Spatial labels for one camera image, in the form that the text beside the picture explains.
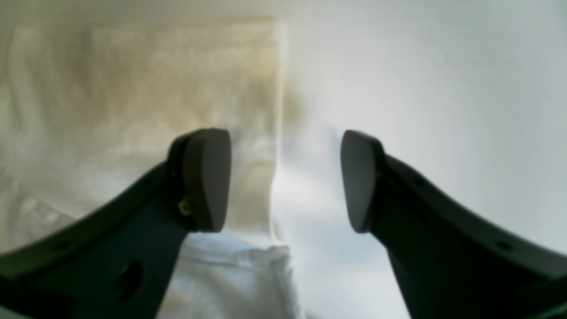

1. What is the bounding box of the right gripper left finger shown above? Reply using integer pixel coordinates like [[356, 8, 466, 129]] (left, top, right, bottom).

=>
[[0, 128, 232, 319]]

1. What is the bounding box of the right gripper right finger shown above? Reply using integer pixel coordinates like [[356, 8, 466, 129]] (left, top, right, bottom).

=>
[[340, 130, 567, 319]]

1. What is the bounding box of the white printed T-shirt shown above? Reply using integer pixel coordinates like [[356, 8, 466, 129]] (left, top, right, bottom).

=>
[[0, 19, 305, 319]]

